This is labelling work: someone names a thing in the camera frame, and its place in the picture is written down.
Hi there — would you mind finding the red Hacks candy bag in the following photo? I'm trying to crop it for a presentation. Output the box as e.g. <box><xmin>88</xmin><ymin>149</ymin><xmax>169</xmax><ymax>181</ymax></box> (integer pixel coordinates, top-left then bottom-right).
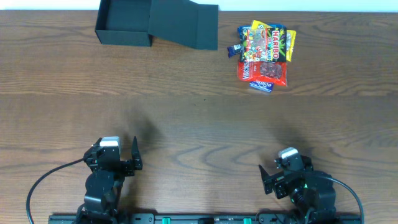
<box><xmin>237</xmin><ymin>62</ymin><xmax>287</xmax><ymax>86</ymax></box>

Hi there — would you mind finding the black Haribo candy bag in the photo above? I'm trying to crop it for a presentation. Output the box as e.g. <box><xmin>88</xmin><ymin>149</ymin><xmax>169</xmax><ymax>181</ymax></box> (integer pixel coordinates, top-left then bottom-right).
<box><xmin>240</xmin><ymin>29</ymin><xmax>276</xmax><ymax>63</ymax></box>

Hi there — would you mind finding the yellow candy bag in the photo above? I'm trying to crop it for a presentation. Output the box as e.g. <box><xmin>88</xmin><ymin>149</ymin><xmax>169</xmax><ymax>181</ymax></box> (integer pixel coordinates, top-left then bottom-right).
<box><xmin>251</xmin><ymin>20</ymin><xmax>296</xmax><ymax>63</ymax></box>

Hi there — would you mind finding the dark green gift box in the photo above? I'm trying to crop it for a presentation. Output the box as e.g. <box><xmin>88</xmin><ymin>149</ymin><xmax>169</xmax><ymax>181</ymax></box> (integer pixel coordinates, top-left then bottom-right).
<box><xmin>95</xmin><ymin>0</ymin><xmax>219</xmax><ymax>50</ymax></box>

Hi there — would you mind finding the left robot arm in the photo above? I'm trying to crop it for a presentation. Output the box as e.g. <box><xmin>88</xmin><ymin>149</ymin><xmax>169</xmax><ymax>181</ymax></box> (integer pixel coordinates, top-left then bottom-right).
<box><xmin>73</xmin><ymin>136</ymin><xmax>143</xmax><ymax>223</ymax></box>

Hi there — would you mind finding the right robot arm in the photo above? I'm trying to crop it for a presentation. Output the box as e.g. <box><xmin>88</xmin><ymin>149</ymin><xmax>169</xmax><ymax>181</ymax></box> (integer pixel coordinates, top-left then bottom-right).
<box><xmin>259</xmin><ymin>154</ymin><xmax>336</xmax><ymax>223</ymax></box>

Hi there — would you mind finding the blue Oreo snack pack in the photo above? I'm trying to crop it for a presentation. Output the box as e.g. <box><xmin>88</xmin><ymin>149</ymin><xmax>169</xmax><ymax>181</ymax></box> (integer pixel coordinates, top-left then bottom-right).
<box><xmin>237</xmin><ymin>24</ymin><xmax>285</xmax><ymax>40</ymax></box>

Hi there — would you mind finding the blue Eclipse mint box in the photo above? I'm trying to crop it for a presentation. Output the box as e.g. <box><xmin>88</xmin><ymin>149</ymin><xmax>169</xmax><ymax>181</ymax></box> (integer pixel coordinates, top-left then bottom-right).
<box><xmin>249</xmin><ymin>81</ymin><xmax>274</xmax><ymax>93</ymax></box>

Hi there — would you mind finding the dark blue candy bar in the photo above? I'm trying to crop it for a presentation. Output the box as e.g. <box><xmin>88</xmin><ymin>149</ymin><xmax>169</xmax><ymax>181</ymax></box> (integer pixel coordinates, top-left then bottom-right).
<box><xmin>227</xmin><ymin>44</ymin><xmax>242</xmax><ymax>58</ymax></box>

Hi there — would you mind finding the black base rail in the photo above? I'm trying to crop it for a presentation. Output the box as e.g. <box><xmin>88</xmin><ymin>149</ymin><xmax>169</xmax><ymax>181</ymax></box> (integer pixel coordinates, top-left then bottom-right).
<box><xmin>48</xmin><ymin>213</ymin><xmax>362</xmax><ymax>224</ymax></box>

